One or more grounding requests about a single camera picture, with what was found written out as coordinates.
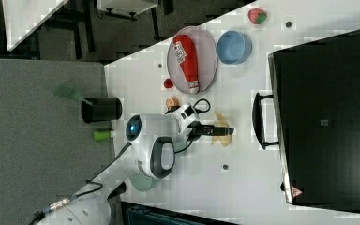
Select pale green colander bowl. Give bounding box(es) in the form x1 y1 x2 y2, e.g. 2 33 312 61
130 175 153 192

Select green spatula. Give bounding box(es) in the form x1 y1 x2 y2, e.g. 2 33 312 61
53 85 92 106

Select black toaster oven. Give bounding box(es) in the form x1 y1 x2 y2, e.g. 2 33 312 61
269 29 360 213

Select black utensil cup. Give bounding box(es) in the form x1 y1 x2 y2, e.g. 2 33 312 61
81 97 122 123

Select white side table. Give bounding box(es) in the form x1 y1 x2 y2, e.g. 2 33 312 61
2 0 69 52

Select white cabinet on wheels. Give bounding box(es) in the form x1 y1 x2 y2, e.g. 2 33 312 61
97 0 159 21

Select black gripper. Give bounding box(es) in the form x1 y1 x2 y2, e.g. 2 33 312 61
188 122 233 141

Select grey oval plate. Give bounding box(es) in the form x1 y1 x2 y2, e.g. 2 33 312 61
167 26 218 95

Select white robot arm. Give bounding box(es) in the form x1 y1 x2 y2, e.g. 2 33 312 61
29 104 233 225

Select blue bowl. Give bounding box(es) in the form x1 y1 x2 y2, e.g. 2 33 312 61
217 30 252 65

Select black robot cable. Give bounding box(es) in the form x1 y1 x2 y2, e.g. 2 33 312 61
27 98 212 225

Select red ketchup bottle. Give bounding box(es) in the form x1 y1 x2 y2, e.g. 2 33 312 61
173 35 200 94

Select small red toy tomato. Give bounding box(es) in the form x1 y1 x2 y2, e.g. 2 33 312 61
163 79 173 89

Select peeled yellow toy banana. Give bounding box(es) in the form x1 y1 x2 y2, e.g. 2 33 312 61
211 111 232 147

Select toy strawberry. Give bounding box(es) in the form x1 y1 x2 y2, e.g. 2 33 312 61
247 8 267 24

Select black cylinder post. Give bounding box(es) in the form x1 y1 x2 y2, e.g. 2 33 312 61
108 182 127 200

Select green marker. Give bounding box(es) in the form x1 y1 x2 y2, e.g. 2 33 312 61
93 130 115 142

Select black oven door handle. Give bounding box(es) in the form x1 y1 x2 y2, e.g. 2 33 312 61
252 93 279 150

